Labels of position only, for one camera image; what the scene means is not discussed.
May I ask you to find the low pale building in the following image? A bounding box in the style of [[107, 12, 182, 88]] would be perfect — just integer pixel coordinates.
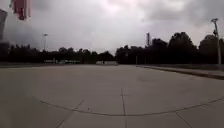
[[95, 60, 119, 66]]

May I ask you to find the grey stone slab plaza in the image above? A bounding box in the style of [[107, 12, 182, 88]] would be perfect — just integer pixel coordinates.
[[0, 63, 224, 128]]

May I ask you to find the lattice mast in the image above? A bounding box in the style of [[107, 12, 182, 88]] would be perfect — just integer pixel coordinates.
[[145, 32, 151, 47]]

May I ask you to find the row of dark trees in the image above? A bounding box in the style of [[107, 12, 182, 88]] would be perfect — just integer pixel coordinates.
[[0, 31, 224, 66]]

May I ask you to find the row of pale vehicles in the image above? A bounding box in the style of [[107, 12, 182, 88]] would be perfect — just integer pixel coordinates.
[[43, 59, 81, 65]]

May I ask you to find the tall street lamp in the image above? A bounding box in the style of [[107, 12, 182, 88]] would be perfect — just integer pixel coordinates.
[[41, 33, 49, 52]]

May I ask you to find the dark raised kerb strip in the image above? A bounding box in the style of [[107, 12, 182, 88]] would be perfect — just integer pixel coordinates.
[[136, 64, 224, 81]]

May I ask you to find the red flag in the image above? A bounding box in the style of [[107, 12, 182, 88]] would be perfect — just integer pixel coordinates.
[[9, 0, 33, 21]]

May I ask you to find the pale pole with lamp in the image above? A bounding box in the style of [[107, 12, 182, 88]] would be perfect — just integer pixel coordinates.
[[210, 17, 223, 66]]

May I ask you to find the tall building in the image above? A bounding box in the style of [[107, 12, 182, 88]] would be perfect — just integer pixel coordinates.
[[0, 8, 9, 44]]

